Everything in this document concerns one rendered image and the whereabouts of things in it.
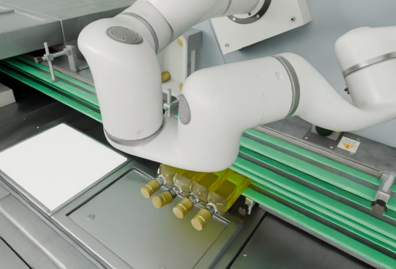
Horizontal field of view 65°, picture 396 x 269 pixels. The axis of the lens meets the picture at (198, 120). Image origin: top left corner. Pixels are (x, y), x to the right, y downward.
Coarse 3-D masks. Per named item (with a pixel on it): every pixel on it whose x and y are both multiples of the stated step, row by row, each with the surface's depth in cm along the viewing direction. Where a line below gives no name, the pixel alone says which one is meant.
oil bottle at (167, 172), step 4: (164, 164) 92; (160, 168) 91; (164, 168) 91; (168, 168) 91; (172, 168) 91; (176, 168) 91; (180, 168) 92; (160, 172) 90; (164, 172) 90; (168, 172) 89; (172, 172) 90; (164, 176) 89; (168, 176) 89; (172, 176) 90; (168, 180) 90; (172, 180) 90; (164, 184) 91; (168, 184) 90; (172, 184) 91
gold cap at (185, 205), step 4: (184, 200) 82; (188, 200) 82; (180, 204) 80; (184, 204) 80; (188, 204) 81; (192, 204) 82; (176, 208) 80; (180, 208) 79; (184, 208) 80; (188, 208) 81; (176, 212) 80; (180, 212) 79; (184, 212) 80; (176, 216) 81; (180, 216) 80
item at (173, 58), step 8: (176, 40) 108; (184, 40) 97; (168, 48) 112; (176, 48) 109; (184, 48) 98; (160, 56) 113; (168, 56) 113; (176, 56) 111; (184, 56) 99; (160, 64) 115; (168, 64) 115; (176, 64) 112; (184, 64) 101; (176, 72) 114; (184, 72) 102; (168, 80) 117; (176, 80) 116; (184, 80) 103; (168, 88) 112; (176, 88) 112; (176, 96) 109
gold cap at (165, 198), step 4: (164, 192) 84; (168, 192) 84; (156, 196) 81; (160, 196) 82; (164, 196) 82; (168, 196) 83; (172, 196) 84; (152, 200) 83; (156, 200) 82; (160, 200) 81; (164, 200) 82; (168, 200) 83; (172, 200) 84; (156, 204) 82; (160, 204) 81; (164, 204) 82
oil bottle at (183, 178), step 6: (180, 174) 89; (186, 174) 89; (192, 174) 89; (198, 174) 90; (174, 180) 88; (180, 180) 87; (186, 180) 87; (192, 180) 88; (180, 186) 87; (186, 186) 87; (186, 192) 88
